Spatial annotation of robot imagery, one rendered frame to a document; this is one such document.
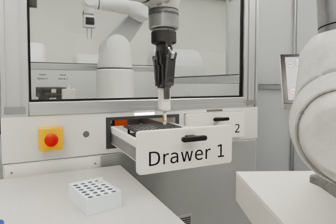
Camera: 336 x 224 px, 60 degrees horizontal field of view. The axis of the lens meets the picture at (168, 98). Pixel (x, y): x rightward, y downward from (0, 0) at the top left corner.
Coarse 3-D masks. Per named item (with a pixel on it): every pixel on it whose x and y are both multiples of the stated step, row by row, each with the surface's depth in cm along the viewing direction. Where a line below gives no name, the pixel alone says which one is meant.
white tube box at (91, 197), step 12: (84, 180) 75; (96, 180) 77; (72, 192) 70; (84, 192) 69; (96, 192) 68; (108, 192) 68; (120, 192) 68; (84, 204) 64; (96, 204) 65; (108, 204) 66; (120, 204) 68
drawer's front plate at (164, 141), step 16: (176, 128) 78; (192, 128) 79; (208, 128) 81; (224, 128) 84; (144, 144) 73; (160, 144) 75; (176, 144) 77; (192, 144) 79; (208, 144) 82; (224, 144) 84; (144, 160) 74; (160, 160) 76; (192, 160) 80; (208, 160) 82; (224, 160) 84
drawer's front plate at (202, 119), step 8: (216, 112) 122; (224, 112) 123; (232, 112) 124; (240, 112) 126; (184, 120) 116; (192, 120) 116; (200, 120) 118; (208, 120) 119; (232, 120) 125; (240, 120) 126; (232, 128) 125; (240, 128) 127; (232, 136) 125; (240, 136) 127
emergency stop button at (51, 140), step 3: (48, 135) 89; (51, 135) 89; (54, 135) 89; (45, 138) 88; (48, 138) 88; (51, 138) 89; (54, 138) 89; (57, 138) 90; (45, 141) 88; (48, 141) 88; (51, 141) 89; (54, 141) 89; (57, 141) 90; (48, 144) 89; (51, 144) 89; (54, 144) 89
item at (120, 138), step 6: (114, 126) 106; (120, 126) 107; (186, 126) 105; (114, 132) 100; (120, 132) 93; (126, 132) 108; (132, 132) 109; (114, 138) 99; (120, 138) 93; (126, 138) 88; (132, 138) 82; (114, 144) 100; (120, 144) 93; (126, 144) 87; (132, 144) 83; (126, 150) 87; (132, 150) 82; (132, 156) 82
